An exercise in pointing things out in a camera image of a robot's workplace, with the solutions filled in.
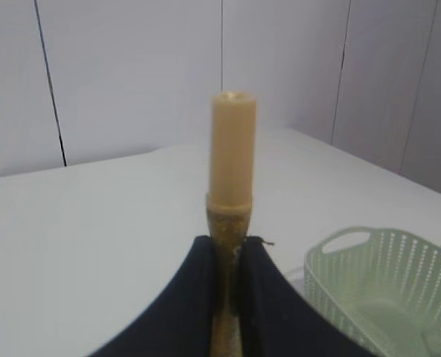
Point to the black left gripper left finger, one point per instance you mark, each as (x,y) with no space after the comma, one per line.
(179,321)

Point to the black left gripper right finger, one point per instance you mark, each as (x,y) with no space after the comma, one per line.
(274,320)

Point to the gold glitter marker pen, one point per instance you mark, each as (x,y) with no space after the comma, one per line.
(229,202)

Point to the light green woven basket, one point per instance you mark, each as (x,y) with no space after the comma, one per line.
(379,286)

